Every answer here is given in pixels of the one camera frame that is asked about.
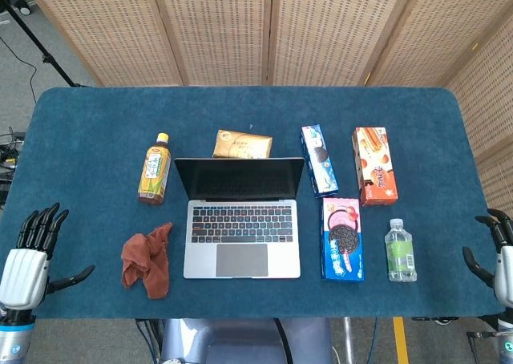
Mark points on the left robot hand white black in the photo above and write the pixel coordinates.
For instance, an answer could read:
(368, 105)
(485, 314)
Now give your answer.
(24, 272)

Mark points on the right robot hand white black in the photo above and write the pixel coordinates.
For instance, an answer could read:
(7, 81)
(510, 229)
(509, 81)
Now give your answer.
(506, 268)

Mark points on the silver laptop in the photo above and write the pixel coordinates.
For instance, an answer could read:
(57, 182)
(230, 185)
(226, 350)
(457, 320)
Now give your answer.
(240, 256)

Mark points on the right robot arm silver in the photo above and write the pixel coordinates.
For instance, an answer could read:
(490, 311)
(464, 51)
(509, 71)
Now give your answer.
(506, 340)

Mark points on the black plug connector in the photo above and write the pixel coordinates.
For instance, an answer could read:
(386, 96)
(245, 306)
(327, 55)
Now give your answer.
(481, 334)

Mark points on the clear green-label water bottle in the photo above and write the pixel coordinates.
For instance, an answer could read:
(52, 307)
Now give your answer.
(400, 251)

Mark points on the brown crumpled cloth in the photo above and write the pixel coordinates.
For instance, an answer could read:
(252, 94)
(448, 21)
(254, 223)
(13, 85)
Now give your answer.
(146, 260)

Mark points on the yellow floor tape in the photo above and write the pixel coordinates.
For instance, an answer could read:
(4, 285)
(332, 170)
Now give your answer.
(401, 340)

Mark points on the blue table mat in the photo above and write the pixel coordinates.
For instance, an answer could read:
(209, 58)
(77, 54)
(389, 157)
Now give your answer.
(100, 139)

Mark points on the yellow green tea bottle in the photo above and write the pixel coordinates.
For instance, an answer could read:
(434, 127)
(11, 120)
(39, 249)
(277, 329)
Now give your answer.
(154, 171)

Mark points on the pink blue Oreo box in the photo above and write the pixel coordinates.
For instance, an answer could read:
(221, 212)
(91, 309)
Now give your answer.
(342, 239)

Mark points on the orange biscuit box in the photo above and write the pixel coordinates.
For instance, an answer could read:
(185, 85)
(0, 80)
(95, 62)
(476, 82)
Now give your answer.
(374, 165)

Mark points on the metal table leg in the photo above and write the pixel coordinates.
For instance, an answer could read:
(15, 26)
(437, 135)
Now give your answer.
(349, 340)

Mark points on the narrow blue Oreo box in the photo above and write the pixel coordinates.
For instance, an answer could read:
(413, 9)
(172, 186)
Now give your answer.
(319, 159)

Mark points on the blue-grey robot torso base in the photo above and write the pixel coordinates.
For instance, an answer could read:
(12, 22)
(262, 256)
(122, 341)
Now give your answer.
(240, 340)

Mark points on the black tripod stand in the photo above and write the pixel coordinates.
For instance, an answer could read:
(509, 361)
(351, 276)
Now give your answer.
(36, 43)

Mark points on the gold snack package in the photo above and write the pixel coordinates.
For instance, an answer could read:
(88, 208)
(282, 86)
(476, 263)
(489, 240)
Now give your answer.
(242, 144)

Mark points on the black caster wheel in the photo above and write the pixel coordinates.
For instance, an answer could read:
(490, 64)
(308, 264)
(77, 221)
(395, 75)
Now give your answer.
(25, 9)

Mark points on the wooden rattan folding screen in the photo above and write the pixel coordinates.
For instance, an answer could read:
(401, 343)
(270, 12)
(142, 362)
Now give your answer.
(220, 31)

